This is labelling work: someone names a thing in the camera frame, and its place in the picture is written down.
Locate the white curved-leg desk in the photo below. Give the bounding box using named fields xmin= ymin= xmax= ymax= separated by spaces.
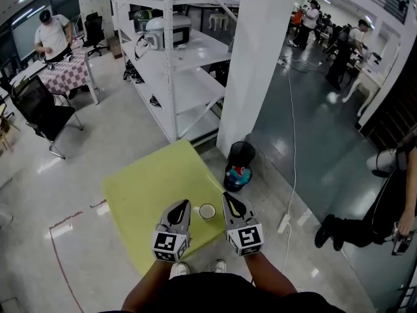
xmin=341 ymin=63 xmax=387 ymax=117

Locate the large white box appliance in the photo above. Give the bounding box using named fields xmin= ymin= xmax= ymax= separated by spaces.
xmin=143 ymin=14 xmax=192 ymax=52

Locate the dark wooden staircase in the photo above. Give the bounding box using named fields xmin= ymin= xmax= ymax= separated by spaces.
xmin=367 ymin=76 xmax=417 ymax=153

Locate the long white power cable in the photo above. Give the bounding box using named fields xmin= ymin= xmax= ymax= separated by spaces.
xmin=276 ymin=55 xmax=298 ymax=216

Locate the person's right forearm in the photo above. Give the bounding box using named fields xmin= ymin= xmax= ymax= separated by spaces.
xmin=243 ymin=249 xmax=299 ymax=298

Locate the person's white left shoe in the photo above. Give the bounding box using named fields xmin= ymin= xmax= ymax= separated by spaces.
xmin=169 ymin=261 xmax=191 ymax=279

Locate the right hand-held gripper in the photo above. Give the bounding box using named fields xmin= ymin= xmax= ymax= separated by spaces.
xmin=222 ymin=191 xmax=265 ymax=258

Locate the black high-back office chair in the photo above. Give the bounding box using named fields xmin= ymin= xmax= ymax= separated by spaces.
xmin=81 ymin=11 xmax=108 ymax=57

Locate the green cloth covered table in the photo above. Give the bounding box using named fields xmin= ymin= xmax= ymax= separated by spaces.
xmin=101 ymin=140 xmax=229 ymax=276

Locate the person's left forearm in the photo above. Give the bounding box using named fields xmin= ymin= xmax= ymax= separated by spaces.
xmin=121 ymin=259 xmax=179 ymax=312

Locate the black mesh visitor chair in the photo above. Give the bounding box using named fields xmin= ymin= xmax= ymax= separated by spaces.
xmin=9 ymin=74 xmax=84 ymax=160

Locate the thin white cable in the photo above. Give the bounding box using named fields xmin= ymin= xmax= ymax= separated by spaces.
xmin=280 ymin=230 xmax=294 ymax=275

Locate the white metal shelving rack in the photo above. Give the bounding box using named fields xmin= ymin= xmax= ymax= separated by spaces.
xmin=110 ymin=0 xmax=242 ymax=145

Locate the white carved stool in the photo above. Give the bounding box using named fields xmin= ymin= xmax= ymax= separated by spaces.
xmin=208 ymin=11 xmax=231 ymax=31

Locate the white cup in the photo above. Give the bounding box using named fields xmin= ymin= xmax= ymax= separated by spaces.
xmin=192 ymin=203 xmax=216 ymax=221

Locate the checkered cloth table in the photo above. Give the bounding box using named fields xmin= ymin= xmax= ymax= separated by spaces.
xmin=34 ymin=49 xmax=100 ymax=106

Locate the pile of black gear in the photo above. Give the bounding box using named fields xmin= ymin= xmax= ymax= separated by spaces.
xmin=122 ymin=59 xmax=146 ymax=85

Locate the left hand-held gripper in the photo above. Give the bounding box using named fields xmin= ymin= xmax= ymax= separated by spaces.
xmin=151 ymin=199 xmax=193 ymax=263

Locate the green box appliance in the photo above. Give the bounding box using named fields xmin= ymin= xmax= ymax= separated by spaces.
xmin=129 ymin=8 xmax=154 ymax=32

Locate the person's black shirt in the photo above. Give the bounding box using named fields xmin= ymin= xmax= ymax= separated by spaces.
xmin=97 ymin=271 xmax=346 ymax=313

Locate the white power strip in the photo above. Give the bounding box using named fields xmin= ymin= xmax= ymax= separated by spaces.
xmin=276 ymin=213 xmax=291 ymax=234

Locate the brown wooden pallet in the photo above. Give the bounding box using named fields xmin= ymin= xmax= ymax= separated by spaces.
xmin=106 ymin=36 xmax=124 ymax=60

